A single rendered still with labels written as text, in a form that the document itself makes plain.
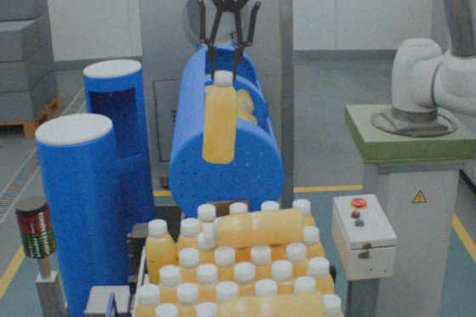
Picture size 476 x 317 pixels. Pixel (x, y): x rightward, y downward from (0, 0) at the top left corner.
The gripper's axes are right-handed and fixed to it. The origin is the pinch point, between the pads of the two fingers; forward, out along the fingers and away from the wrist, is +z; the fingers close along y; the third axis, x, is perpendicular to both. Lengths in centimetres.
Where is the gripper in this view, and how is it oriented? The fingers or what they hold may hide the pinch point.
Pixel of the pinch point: (224, 63)
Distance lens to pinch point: 127.9
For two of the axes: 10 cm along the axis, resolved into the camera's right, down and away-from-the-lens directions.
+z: -0.7, 9.4, 3.3
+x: 0.2, 3.4, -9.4
